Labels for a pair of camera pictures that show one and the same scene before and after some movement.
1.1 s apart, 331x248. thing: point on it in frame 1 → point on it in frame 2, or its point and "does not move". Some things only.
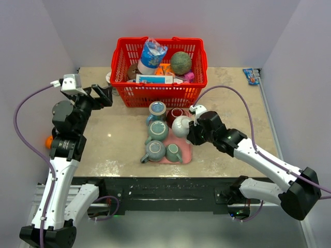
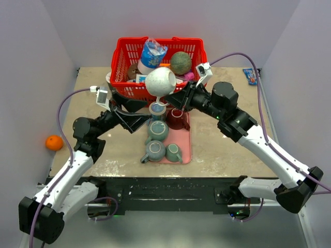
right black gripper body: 199,136 → 197,98
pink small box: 189,76 does not move
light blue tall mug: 157,111 does not move
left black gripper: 105,95 → 131,121
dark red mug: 174,112 does not move
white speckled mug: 180,125 → 160,82
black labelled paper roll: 107,77 does not move
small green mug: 174,153 does not move
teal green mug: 158,130 does not move
